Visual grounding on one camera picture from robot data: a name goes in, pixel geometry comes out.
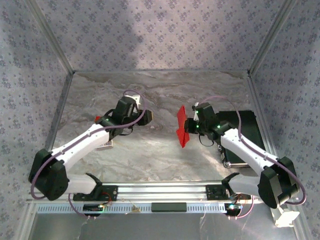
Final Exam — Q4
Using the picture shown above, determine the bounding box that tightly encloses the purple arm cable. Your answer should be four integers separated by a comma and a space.
29, 89, 147, 221
198, 95, 306, 221

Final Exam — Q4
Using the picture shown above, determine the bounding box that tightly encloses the small blue yellow card box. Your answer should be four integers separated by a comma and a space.
96, 139, 114, 151

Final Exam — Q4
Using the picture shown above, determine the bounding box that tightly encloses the thin black camera cable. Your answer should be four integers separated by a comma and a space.
198, 133, 215, 148
117, 124, 134, 137

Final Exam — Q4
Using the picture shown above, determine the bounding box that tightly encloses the black flat case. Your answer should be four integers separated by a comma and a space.
215, 109, 268, 169

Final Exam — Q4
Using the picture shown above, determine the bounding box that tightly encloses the aluminium frame post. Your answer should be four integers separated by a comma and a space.
247, 0, 300, 75
26, 0, 76, 74

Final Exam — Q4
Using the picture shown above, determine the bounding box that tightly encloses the thin black right camera cable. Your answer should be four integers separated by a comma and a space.
198, 133, 215, 148

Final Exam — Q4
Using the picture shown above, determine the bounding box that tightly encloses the white plastic bracket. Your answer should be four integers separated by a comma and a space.
271, 207, 300, 228

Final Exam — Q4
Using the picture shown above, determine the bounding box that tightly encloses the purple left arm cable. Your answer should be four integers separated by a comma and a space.
29, 89, 147, 221

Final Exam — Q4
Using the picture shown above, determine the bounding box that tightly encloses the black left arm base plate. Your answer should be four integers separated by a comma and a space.
72, 185, 119, 202

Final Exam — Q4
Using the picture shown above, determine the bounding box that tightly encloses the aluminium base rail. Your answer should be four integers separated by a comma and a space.
26, 181, 261, 204

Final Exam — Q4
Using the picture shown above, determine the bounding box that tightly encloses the thin black left camera cable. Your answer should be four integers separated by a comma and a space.
117, 124, 134, 137

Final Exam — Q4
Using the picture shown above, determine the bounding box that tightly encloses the red square paper sheet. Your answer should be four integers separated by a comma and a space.
174, 104, 191, 150

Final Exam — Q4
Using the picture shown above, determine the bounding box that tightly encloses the slotted grey cable duct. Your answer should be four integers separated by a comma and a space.
36, 202, 231, 214

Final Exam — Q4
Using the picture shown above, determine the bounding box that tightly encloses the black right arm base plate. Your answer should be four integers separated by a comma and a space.
205, 184, 234, 201

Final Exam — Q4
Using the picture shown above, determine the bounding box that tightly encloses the aluminium table side bar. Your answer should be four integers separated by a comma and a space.
246, 73, 280, 161
46, 72, 75, 154

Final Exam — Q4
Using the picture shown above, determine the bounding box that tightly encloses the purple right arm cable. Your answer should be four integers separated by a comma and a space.
198, 95, 306, 221

